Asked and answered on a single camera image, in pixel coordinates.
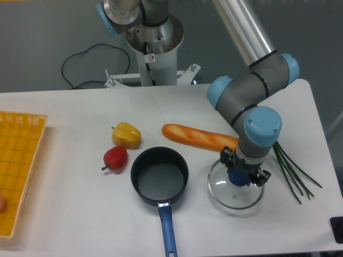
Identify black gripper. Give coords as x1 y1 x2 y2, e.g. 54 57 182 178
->
220 146 271 186

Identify glass lid blue knob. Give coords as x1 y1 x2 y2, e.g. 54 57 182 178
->
207 160 265 210

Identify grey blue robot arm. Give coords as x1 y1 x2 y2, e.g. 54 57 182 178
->
96 1 300 186

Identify green onion stalk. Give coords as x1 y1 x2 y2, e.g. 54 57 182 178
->
272 141 323 205

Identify orange baguette bread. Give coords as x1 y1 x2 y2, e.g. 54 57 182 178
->
161 124 238 152

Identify black device at edge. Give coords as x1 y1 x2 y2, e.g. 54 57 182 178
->
330 216 343 244

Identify yellow bell pepper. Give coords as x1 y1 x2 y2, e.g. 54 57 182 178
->
111 122 141 149

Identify red bell pepper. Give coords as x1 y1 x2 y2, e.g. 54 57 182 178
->
101 146 128 170

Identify yellow woven basket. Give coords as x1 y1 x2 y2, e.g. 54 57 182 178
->
1 111 48 239

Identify dark saucepan blue handle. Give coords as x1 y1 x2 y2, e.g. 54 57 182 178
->
131 147 189 256

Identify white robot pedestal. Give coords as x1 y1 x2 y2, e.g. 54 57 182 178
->
105 14 201 88

